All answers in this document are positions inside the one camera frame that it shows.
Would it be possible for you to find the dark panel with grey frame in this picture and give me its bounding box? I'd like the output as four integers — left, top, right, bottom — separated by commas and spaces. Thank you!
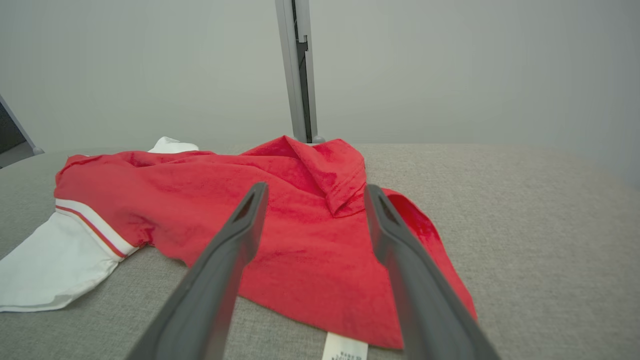
0, 95, 45, 169

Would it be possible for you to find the grey partition post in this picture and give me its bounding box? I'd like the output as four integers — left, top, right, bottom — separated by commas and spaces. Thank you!
275, 0, 321, 144

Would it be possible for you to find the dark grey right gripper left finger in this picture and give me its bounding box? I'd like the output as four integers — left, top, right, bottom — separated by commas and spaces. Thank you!
125, 182, 269, 360

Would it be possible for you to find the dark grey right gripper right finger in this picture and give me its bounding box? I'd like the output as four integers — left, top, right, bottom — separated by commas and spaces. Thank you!
364, 184, 501, 360

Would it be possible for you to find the red and white sports jersey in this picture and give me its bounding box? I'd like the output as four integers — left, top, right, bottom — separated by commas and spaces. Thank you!
0, 135, 478, 360

